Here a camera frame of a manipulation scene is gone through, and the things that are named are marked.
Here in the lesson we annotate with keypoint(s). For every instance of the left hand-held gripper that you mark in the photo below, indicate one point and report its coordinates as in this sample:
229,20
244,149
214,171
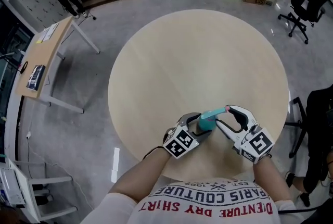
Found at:
180,143

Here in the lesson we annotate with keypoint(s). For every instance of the paper sheets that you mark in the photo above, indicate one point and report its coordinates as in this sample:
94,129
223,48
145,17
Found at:
48,32

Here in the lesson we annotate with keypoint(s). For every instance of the blue book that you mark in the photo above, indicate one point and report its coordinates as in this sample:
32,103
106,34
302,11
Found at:
36,77

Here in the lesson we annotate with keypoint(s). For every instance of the person's right forearm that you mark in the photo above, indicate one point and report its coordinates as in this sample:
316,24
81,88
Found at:
270,181

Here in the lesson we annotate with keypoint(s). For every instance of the black swivel stool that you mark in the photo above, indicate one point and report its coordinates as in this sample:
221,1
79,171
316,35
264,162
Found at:
299,111

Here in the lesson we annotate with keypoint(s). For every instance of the white power adapter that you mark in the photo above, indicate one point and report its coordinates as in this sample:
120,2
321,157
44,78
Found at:
28,135

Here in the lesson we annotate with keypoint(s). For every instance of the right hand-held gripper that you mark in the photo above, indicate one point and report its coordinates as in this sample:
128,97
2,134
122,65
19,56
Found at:
258,143

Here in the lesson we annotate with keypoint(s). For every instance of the person's left forearm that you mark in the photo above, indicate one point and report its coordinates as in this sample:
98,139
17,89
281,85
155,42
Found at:
143,176

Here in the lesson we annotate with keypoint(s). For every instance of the white metal rack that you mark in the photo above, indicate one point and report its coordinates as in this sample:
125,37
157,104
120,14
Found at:
26,186

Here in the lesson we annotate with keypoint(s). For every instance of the white locker cabinet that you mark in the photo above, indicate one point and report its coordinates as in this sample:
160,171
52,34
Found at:
33,1

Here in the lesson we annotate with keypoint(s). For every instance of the wooden desk white legs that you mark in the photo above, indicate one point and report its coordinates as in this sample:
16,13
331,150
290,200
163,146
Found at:
44,53

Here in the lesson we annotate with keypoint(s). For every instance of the white printed t-shirt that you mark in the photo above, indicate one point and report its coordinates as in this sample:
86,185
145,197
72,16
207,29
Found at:
208,204

